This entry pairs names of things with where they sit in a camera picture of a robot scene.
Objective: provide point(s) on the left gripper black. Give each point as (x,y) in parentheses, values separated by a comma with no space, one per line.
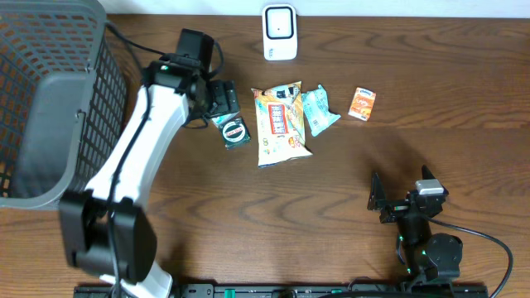
(226,99)

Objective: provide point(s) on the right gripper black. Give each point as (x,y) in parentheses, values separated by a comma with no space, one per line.
(377,194)

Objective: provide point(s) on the dark green round-label packet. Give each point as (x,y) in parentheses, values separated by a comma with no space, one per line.
(235,133)

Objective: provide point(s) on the large yellow snack bag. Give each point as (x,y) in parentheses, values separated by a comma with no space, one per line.
(280,124)

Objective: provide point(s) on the orange small packet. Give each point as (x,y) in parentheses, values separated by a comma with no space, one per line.
(362,104)

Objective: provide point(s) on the light blue small packet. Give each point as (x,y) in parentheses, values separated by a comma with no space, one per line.
(316,108)

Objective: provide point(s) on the green white packet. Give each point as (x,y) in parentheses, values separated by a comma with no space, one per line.
(221,120)

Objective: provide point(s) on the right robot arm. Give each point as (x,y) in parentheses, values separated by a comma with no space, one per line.
(430,257)

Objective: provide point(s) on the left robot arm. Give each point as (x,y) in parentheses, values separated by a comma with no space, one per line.
(104,227)

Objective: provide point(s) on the white barcode scanner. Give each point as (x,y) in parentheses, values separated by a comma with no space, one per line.
(279,32)

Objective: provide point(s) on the grey plastic mesh basket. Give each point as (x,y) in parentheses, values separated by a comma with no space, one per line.
(63,99)

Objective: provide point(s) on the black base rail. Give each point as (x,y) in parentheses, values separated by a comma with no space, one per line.
(358,289)

